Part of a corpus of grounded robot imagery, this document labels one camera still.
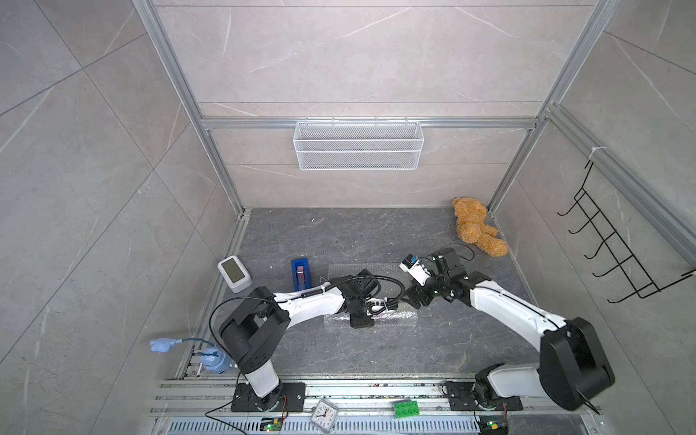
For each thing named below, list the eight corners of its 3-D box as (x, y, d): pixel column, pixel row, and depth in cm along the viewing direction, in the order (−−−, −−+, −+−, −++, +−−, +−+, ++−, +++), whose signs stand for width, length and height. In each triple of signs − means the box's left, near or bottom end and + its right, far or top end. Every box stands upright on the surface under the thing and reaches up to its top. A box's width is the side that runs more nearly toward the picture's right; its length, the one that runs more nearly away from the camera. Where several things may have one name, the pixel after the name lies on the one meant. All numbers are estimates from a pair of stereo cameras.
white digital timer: (236, 295, 96) (231, 289, 92) (220, 270, 102) (215, 263, 98) (255, 283, 99) (251, 277, 95) (238, 260, 105) (234, 253, 101)
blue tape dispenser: (296, 291, 96) (293, 282, 91) (294, 269, 102) (291, 260, 97) (311, 289, 97) (309, 280, 91) (309, 267, 102) (306, 257, 97)
